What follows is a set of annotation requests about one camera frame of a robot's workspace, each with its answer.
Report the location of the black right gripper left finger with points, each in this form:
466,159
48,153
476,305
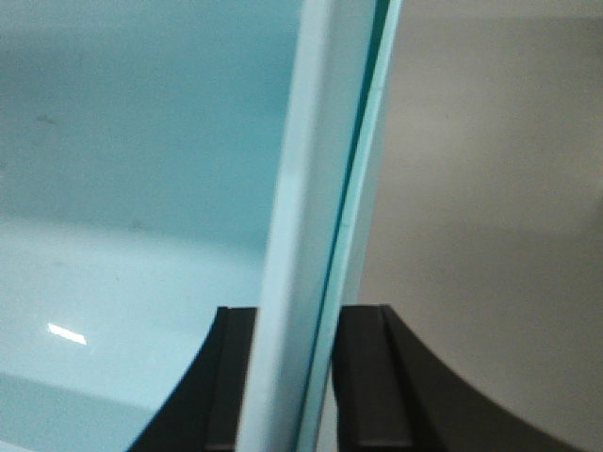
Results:
202,412

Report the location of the light blue bin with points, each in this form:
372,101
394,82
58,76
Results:
162,159

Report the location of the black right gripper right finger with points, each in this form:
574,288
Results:
393,394

